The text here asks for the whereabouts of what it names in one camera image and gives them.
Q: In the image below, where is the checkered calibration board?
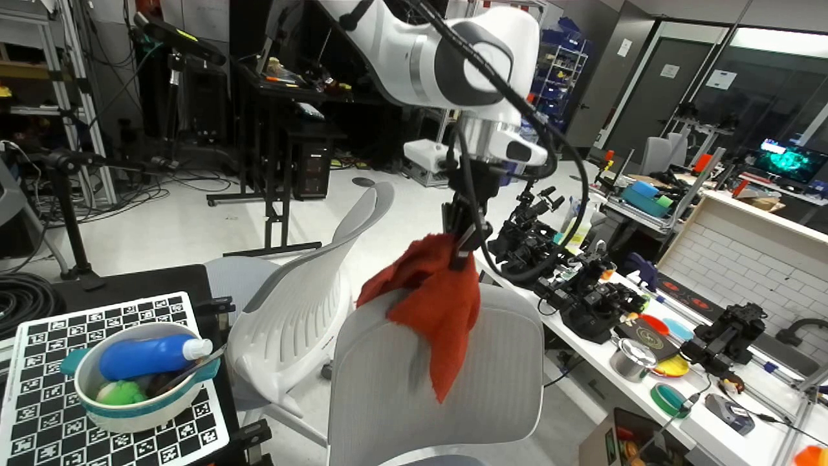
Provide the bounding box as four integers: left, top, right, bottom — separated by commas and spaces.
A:
0, 293, 230, 466

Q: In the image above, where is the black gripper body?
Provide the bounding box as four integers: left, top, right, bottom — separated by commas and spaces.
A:
444, 161, 501, 236

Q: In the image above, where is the orange-red towel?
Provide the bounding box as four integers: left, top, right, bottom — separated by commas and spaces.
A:
357, 232, 482, 403

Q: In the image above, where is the white work table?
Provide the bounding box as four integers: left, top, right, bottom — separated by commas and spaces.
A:
477, 253, 828, 466

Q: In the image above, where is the black camera tripod stand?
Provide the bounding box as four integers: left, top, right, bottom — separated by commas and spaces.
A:
0, 139, 106, 282

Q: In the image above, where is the white mesh-back chair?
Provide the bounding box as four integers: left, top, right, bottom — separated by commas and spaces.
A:
207, 177, 394, 444

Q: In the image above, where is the white brick pattern board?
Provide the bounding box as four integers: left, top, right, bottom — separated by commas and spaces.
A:
658, 190, 828, 333

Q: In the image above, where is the metal cup on table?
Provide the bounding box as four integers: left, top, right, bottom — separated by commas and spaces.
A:
612, 339, 658, 382

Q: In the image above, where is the white teal bowl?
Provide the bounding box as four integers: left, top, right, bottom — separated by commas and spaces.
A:
59, 320, 224, 432

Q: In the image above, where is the black coiled cable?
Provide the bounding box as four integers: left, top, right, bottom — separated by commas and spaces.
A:
0, 271, 59, 342

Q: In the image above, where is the black standing desk frame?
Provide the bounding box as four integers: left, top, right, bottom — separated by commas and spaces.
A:
207, 58, 323, 256

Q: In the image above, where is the green ball in bowl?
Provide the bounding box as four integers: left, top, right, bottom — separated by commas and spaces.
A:
97, 379, 146, 403

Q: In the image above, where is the black camera rig on table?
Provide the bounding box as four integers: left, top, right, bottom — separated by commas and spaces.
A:
490, 184, 561, 285

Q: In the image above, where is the teal box on table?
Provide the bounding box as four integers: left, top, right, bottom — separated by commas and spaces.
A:
622, 181, 674, 216

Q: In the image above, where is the blue white bottle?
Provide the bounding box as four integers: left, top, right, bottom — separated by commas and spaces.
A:
98, 333, 215, 379

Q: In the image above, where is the black device on table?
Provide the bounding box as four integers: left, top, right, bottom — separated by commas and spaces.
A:
682, 302, 766, 377

